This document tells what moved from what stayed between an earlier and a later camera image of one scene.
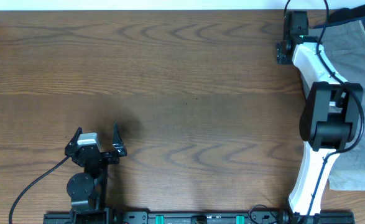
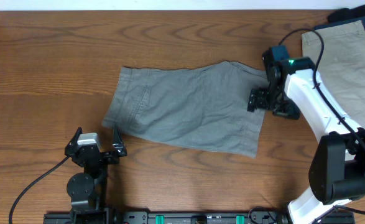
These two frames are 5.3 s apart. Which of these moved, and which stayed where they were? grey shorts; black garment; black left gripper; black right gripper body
Moved: black right gripper body; grey shorts
Stayed: black garment; black left gripper
